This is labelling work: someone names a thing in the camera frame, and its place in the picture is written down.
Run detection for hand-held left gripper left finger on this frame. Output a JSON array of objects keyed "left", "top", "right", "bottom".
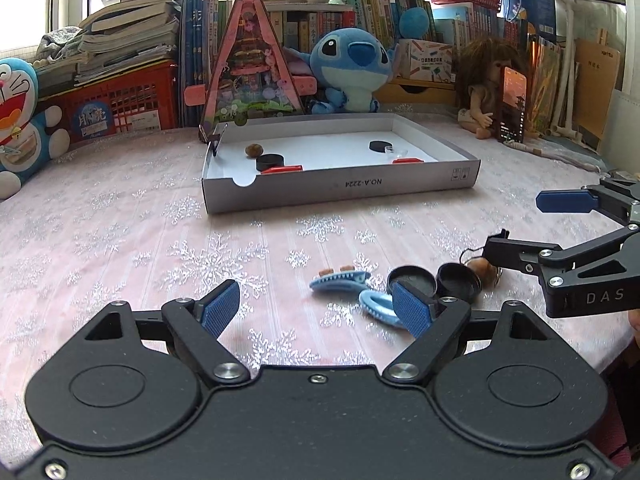
[{"left": 52, "top": 280, "right": 252, "bottom": 388}]

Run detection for white pipe rack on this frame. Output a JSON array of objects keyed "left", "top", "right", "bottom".
[{"left": 549, "top": 0, "right": 583, "bottom": 142}]

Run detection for colourful picture books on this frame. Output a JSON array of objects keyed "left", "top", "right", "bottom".
[{"left": 526, "top": 34, "right": 563, "bottom": 137}]

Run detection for blue hair clip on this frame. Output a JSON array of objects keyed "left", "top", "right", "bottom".
[
  {"left": 358, "top": 289, "right": 402, "bottom": 327},
  {"left": 308, "top": 266, "right": 373, "bottom": 295}
]

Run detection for large black binder clip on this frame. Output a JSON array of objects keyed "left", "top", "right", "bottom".
[{"left": 461, "top": 228, "right": 510, "bottom": 263}]

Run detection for blue cat plush toy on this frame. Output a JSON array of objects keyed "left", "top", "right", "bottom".
[{"left": 0, "top": 57, "right": 71, "bottom": 202}]

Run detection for printed cardboard box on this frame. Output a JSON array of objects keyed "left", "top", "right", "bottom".
[{"left": 397, "top": 38, "right": 456, "bottom": 86}]

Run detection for blue paper bag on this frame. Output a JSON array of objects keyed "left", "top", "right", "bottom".
[{"left": 501, "top": 0, "right": 559, "bottom": 37}]

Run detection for small black binder clip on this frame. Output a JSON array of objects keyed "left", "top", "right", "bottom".
[{"left": 206, "top": 121, "right": 229, "bottom": 159}]

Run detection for red plastic crate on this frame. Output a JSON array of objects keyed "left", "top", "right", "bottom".
[{"left": 36, "top": 59, "right": 182, "bottom": 147}]

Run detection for short row of books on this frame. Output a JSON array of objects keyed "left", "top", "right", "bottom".
[{"left": 214, "top": 0, "right": 362, "bottom": 56}]

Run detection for blue big-eared plush toy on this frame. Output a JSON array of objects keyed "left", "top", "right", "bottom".
[{"left": 286, "top": 27, "right": 399, "bottom": 115}]

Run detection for blue upright books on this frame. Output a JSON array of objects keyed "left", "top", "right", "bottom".
[{"left": 179, "top": 0, "right": 217, "bottom": 130}]

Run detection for pink snowflake tablecloth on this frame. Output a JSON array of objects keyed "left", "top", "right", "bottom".
[{"left": 0, "top": 102, "right": 640, "bottom": 461}]

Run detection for brown cardboard sheet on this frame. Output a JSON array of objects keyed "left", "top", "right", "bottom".
[{"left": 571, "top": 37, "right": 622, "bottom": 155}]

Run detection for pink triangular dollhouse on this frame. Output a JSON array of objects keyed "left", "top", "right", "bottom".
[{"left": 183, "top": 0, "right": 307, "bottom": 144}]

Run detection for blue pompom ball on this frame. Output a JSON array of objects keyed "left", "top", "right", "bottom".
[{"left": 398, "top": 7, "right": 431, "bottom": 39}]

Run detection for long row of books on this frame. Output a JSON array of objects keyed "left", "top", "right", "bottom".
[{"left": 356, "top": 0, "right": 531, "bottom": 56}]

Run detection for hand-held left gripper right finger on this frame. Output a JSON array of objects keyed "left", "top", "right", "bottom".
[{"left": 381, "top": 280, "right": 582, "bottom": 387}]

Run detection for brown-haired doll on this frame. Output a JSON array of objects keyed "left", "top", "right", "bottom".
[{"left": 451, "top": 36, "right": 532, "bottom": 139}]

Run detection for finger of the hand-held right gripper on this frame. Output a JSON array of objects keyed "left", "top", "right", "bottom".
[
  {"left": 482, "top": 224, "right": 640, "bottom": 286},
  {"left": 535, "top": 176, "right": 640, "bottom": 227}
]

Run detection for grey cloth bundle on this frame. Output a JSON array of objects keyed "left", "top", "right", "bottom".
[{"left": 34, "top": 25, "right": 85, "bottom": 62}]

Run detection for white cardboard box tray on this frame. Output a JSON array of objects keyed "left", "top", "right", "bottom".
[{"left": 201, "top": 112, "right": 482, "bottom": 216}]

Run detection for black round lid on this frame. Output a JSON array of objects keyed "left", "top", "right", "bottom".
[
  {"left": 435, "top": 262, "right": 483, "bottom": 304},
  {"left": 387, "top": 264, "right": 439, "bottom": 300}
]

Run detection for stack of books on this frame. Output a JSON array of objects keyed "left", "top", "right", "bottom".
[{"left": 74, "top": 0, "right": 182, "bottom": 87}]

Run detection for wooden drawer box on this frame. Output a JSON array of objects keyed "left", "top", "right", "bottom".
[{"left": 374, "top": 77, "right": 462, "bottom": 109}]

